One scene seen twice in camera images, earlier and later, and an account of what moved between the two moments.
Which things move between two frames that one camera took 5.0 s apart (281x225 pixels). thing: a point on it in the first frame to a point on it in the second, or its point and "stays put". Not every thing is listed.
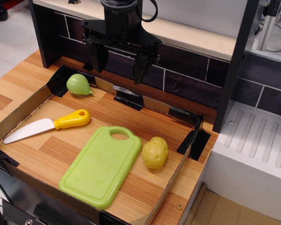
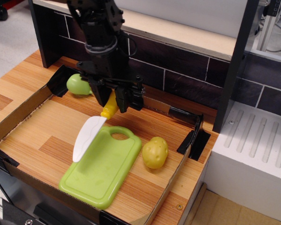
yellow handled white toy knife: [79, 117] to [91, 128]
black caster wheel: [1, 13] stays put
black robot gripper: [122, 29] to [113, 69]
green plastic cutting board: [102, 168] stays put
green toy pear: [78, 84] stays put
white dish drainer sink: [250, 162] stays put
